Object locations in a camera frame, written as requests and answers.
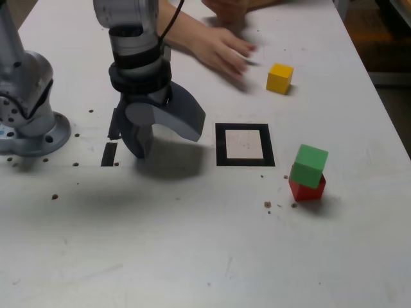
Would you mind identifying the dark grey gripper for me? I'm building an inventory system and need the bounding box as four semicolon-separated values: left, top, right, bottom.
114;81;207;160

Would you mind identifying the black tape square outline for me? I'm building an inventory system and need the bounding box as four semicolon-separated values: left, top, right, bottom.
214;123;276;167

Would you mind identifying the yellow cube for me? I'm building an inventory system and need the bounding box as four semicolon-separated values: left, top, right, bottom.
265;63;295;96

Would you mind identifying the red cube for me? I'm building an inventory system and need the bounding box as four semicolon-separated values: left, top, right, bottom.
288;173;328;202

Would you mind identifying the black tape strip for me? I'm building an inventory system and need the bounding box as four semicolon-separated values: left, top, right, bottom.
100;108;122;167

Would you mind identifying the person's hand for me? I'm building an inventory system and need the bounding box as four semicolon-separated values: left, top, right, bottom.
188;26;258;77
202;0;249;26

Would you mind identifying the green cube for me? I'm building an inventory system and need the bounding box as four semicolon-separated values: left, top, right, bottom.
288;144;329;189

